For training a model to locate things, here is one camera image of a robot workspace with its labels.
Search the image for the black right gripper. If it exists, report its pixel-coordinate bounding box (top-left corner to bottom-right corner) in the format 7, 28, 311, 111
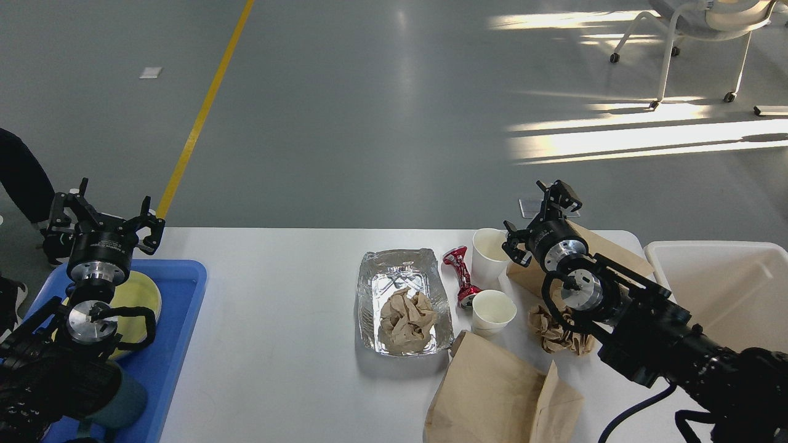
502, 180, 583, 271

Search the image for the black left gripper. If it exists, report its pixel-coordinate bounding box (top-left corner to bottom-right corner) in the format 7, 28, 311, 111
44, 178, 166, 282

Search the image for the white paper cup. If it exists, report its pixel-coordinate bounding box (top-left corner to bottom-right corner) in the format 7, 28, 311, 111
471, 290, 518, 337
470, 228, 510, 289

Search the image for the yellow plate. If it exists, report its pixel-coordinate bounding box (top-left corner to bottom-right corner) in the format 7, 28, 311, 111
52, 271, 163, 361

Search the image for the white paper cup front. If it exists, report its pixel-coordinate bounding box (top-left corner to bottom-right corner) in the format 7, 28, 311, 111
471, 290, 518, 337

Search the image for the brown paper ball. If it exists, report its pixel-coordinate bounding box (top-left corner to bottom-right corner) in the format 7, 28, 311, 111
528, 305, 597, 356

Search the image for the dark green mug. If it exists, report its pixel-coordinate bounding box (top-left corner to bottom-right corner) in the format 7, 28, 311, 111
74, 362, 148, 442

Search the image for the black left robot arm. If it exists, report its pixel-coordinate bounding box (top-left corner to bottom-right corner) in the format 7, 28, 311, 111
2, 178, 166, 442

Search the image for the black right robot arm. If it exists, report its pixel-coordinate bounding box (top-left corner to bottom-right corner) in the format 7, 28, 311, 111
502, 180, 787, 442

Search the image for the small grey floor plate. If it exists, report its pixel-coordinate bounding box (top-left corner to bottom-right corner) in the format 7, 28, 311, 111
518, 198, 543, 220

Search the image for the blue plastic tray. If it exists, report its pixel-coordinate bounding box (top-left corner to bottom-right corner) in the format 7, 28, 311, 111
23, 258, 207, 442

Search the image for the crushed red can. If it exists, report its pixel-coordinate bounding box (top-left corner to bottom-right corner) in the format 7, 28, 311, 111
442, 245, 482, 309

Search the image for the crumpled brown paper in tray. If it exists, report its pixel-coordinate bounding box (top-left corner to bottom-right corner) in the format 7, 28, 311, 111
379, 289, 437, 348

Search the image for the aluminium foil tray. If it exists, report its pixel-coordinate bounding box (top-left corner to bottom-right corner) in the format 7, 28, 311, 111
356, 249, 455, 357

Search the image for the large brown paper bag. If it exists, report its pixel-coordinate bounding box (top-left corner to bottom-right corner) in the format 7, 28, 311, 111
423, 331, 584, 442

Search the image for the white plastic bin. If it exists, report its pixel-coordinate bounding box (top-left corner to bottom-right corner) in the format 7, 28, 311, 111
644, 241, 787, 353

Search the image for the white rolling chair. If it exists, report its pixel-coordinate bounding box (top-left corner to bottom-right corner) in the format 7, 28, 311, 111
609, 1, 780, 112

